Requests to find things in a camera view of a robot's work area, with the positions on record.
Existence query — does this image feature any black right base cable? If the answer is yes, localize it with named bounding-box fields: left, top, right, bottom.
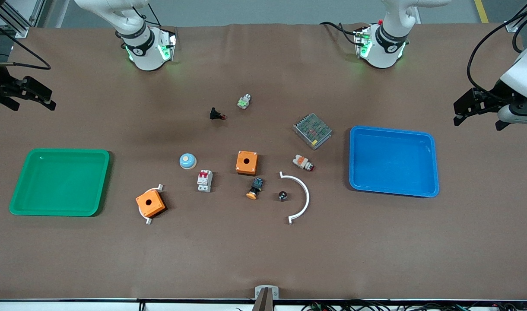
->
left=132, top=0, right=162, bottom=27

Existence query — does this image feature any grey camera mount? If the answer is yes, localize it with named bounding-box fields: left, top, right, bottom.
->
left=254, top=285, right=279, bottom=311

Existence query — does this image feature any orange button box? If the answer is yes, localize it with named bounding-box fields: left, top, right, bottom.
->
left=235, top=150, right=259, bottom=176
left=135, top=189, right=167, bottom=219

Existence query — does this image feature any long black left arm cable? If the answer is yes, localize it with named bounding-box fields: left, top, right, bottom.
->
left=467, top=0, right=527, bottom=96

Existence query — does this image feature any metal mesh power supply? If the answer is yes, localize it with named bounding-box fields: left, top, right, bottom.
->
left=292, top=112, right=333, bottom=150

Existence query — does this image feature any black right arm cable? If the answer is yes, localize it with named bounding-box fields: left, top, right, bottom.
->
left=0, top=9, right=52, bottom=70

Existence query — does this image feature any orange box with bracket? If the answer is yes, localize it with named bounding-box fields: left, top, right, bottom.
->
left=138, top=184, right=165, bottom=226

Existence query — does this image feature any black base cable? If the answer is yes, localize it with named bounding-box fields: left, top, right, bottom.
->
left=320, top=22, right=359, bottom=46
left=132, top=0, right=162, bottom=27

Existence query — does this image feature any blue plastic tray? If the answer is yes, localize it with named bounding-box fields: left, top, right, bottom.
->
left=348, top=125, right=440, bottom=198

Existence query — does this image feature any aluminium frame profile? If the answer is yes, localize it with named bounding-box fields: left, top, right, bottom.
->
left=0, top=0, right=46, bottom=38

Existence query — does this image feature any white red push button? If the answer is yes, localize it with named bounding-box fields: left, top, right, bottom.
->
left=292, top=155, right=316, bottom=172

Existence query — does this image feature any black left base cable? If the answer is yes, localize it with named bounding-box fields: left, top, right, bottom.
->
left=320, top=22, right=359, bottom=46

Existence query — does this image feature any short black left arm cable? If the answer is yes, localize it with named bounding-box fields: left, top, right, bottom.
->
left=512, top=9, right=527, bottom=54

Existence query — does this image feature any white red circuit breaker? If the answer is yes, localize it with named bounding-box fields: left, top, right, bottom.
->
left=197, top=170, right=213, bottom=193

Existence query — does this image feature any black orange push button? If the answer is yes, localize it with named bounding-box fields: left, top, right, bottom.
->
left=246, top=177, right=265, bottom=200

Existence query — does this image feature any green plastic tray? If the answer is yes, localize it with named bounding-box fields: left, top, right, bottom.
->
left=9, top=148, right=111, bottom=217

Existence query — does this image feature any large white curved bracket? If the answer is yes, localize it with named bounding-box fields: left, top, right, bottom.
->
left=279, top=171, right=311, bottom=225

